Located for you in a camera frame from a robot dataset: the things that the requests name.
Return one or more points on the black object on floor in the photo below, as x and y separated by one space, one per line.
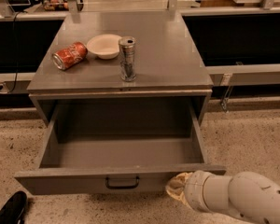
13 210

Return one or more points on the red soda can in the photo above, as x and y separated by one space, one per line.
68 57

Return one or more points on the white bowl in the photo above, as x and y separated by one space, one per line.
104 46

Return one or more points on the grey metal drawer cabinet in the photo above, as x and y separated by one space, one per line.
167 62

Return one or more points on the silver tall can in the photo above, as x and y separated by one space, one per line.
127 53

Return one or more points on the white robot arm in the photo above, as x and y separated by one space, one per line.
247 196

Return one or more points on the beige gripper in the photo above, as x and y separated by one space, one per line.
193 188

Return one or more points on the black drawer handle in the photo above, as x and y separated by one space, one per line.
122 183

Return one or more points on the grey top drawer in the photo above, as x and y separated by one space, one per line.
86 143

